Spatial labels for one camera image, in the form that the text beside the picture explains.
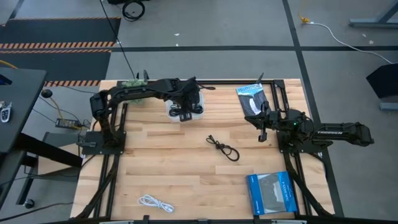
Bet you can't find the knotted black USB-C cable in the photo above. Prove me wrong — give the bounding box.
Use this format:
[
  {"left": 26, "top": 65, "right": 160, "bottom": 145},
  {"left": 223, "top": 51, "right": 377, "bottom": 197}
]
[{"left": 205, "top": 134, "right": 241, "bottom": 162}]

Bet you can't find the white plastic bin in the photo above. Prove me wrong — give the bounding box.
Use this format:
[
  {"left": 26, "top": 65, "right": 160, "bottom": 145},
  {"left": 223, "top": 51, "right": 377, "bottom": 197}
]
[{"left": 164, "top": 91, "right": 206, "bottom": 123}]

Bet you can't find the grey table leg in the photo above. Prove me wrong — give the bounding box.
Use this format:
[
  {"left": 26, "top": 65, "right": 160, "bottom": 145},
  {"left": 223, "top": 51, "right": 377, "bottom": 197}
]
[{"left": 348, "top": 0, "right": 398, "bottom": 29}]

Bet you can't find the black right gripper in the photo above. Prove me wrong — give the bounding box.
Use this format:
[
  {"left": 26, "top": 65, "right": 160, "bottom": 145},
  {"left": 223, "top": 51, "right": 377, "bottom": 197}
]
[{"left": 244, "top": 101, "right": 282, "bottom": 143}]

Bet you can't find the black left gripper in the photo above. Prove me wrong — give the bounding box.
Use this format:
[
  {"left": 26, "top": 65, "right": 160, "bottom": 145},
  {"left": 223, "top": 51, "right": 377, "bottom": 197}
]
[{"left": 175, "top": 77, "right": 201, "bottom": 122}]

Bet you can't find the long black floor cable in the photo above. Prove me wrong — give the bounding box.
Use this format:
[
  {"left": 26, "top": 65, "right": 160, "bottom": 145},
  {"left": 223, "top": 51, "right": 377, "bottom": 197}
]
[{"left": 99, "top": 0, "right": 137, "bottom": 79}]

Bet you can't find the yellow cable by desk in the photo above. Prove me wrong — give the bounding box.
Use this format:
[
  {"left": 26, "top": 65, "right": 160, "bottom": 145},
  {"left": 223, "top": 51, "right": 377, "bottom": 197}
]
[{"left": 0, "top": 60, "right": 19, "bottom": 70}]

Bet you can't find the black mat with hazard stripes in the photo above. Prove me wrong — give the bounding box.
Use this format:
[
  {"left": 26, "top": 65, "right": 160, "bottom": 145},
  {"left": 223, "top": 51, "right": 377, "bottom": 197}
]
[{"left": 0, "top": 17, "right": 122, "bottom": 87}]

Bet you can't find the blue DualShock controller box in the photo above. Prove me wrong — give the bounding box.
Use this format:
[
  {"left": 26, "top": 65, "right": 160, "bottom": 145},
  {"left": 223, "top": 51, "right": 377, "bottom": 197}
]
[{"left": 246, "top": 170, "right": 300, "bottom": 217}]

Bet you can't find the black cable with red tie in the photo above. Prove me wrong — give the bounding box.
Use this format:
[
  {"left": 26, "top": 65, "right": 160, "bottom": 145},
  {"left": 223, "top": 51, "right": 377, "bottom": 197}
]
[{"left": 167, "top": 104, "right": 205, "bottom": 118}]

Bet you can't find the yellow floor cable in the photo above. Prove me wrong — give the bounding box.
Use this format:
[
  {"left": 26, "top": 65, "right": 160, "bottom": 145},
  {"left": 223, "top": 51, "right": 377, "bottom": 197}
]
[{"left": 298, "top": 0, "right": 311, "bottom": 24}]

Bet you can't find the grey table foot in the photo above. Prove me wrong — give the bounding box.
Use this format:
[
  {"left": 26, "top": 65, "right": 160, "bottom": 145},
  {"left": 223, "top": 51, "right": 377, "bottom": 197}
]
[{"left": 378, "top": 101, "right": 398, "bottom": 111}]

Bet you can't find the black aluminium table frame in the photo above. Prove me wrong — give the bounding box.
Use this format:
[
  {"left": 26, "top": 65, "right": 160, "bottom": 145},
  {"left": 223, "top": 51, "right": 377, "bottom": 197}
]
[{"left": 73, "top": 70, "right": 346, "bottom": 224}]

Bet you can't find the black desk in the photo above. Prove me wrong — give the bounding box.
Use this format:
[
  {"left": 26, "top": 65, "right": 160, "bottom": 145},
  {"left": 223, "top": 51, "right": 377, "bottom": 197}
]
[{"left": 0, "top": 67, "right": 83, "bottom": 209}]

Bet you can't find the white key fob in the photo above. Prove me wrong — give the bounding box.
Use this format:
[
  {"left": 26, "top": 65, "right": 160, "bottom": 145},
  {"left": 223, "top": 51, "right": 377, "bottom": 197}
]
[{"left": 0, "top": 101, "right": 13, "bottom": 124}]

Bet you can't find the coiled black floor cable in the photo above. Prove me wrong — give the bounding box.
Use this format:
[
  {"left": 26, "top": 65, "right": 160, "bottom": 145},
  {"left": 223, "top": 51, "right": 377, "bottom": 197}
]
[{"left": 121, "top": 0, "right": 146, "bottom": 22}]

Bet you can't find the white floor cable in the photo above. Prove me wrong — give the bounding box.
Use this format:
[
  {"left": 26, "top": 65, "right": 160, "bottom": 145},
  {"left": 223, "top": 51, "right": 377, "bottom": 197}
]
[{"left": 306, "top": 21, "right": 394, "bottom": 65}]

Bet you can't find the green succulent plant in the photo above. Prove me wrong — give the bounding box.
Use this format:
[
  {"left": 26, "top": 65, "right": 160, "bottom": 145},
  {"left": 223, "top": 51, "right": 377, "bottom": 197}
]
[{"left": 121, "top": 79, "right": 149, "bottom": 105}]

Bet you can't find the white USB-C cable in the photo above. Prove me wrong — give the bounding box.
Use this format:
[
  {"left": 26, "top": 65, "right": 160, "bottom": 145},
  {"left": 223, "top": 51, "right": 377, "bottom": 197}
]
[{"left": 137, "top": 194, "right": 175, "bottom": 214}]

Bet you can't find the black power adapter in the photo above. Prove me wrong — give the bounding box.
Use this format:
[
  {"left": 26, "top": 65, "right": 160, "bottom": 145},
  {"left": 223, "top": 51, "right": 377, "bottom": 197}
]
[{"left": 55, "top": 118, "right": 82, "bottom": 130}]

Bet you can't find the black box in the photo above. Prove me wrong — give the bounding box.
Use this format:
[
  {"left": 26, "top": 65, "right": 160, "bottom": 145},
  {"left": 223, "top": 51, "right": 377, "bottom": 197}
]
[{"left": 366, "top": 63, "right": 398, "bottom": 100}]

